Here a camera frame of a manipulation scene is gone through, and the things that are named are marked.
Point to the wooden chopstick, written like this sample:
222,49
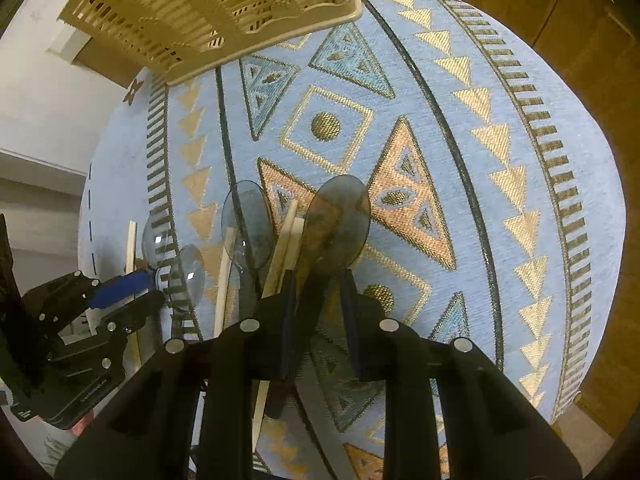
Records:
224,285
295,240
281,245
131,245

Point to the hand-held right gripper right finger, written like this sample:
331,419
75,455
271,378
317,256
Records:
351,332

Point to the beige plastic utensil basket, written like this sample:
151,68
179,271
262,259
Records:
200,15

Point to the blue patterned tablecloth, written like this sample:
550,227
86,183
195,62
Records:
450,185

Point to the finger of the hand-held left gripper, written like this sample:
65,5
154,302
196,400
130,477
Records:
137,310
122,287

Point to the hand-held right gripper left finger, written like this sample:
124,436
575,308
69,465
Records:
287,322

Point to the small clear grey plastic spoon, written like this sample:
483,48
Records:
156,240
186,277

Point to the large clear grey plastic spoon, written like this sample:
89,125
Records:
340,220
247,225

